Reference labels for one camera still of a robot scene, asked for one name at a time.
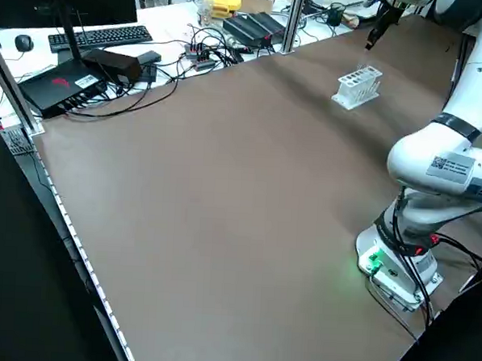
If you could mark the black stand pole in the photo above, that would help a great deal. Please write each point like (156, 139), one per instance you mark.
(70, 38)

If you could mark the yellow plastic box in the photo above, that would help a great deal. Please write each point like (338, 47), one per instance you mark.
(224, 3)

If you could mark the clear glass beaker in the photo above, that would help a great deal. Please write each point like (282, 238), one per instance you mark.
(205, 15)

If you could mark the black box with red logo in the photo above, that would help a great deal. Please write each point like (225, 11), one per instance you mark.
(55, 94)

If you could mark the grey usb hub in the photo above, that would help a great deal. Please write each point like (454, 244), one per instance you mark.
(199, 57)

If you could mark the white perforated edge strip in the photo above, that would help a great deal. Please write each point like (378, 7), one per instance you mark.
(83, 261)

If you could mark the grey power strip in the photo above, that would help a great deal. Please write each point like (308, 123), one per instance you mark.
(18, 144)

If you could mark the black keyboard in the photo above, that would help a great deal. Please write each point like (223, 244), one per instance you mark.
(111, 36)

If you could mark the black computer mouse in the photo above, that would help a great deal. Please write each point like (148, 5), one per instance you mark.
(24, 42)

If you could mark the small black holder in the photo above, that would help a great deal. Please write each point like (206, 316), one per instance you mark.
(335, 15)

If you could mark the black power brick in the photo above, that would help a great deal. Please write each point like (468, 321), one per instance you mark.
(113, 64)

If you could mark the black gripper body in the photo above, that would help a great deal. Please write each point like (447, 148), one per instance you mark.
(389, 14)

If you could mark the brown bread-like object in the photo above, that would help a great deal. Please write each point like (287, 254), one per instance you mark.
(350, 20)

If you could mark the aluminium frame post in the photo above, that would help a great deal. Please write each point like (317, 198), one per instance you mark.
(293, 21)
(11, 87)

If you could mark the white test tube rack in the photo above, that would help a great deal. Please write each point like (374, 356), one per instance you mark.
(344, 89)

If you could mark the brown cardboard box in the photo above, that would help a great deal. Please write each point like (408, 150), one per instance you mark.
(256, 1)

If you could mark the black finned metal box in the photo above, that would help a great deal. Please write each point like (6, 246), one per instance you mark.
(253, 27)

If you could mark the small black adapter box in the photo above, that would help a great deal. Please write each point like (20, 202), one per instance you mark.
(150, 56)

